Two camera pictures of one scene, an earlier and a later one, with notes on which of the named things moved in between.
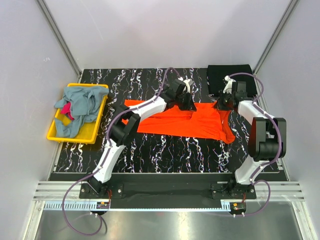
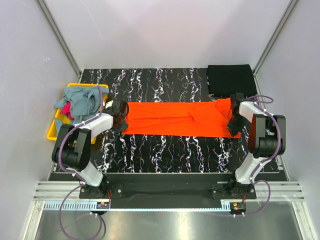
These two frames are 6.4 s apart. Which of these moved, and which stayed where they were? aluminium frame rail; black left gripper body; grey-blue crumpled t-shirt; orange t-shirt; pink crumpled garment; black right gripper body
Moved: black right gripper body; black left gripper body
Stayed: grey-blue crumpled t-shirt; pink crumpled garment; aluminium frame rail; orange t-shirt
